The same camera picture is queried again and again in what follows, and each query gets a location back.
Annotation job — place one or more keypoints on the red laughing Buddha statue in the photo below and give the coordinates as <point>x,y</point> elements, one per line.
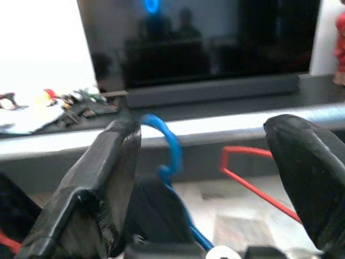
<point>340,48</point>

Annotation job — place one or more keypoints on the blue plastic hanger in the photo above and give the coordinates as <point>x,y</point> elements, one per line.
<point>176,148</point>

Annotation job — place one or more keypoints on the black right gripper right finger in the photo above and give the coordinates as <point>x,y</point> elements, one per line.
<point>310,175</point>

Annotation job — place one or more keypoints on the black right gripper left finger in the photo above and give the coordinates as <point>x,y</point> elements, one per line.
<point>81,202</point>

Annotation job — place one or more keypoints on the black soundbar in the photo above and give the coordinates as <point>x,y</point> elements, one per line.
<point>210,93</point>

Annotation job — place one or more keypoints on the black TV console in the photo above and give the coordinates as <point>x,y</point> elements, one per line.
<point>242,103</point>

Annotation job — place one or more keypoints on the white paper stack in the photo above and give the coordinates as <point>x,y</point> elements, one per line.
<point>40,118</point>

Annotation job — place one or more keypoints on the red plastic hanger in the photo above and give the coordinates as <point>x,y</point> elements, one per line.
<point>8,240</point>
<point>242,183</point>

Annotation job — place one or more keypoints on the black flat television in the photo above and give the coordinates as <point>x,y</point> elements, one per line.
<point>188,54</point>

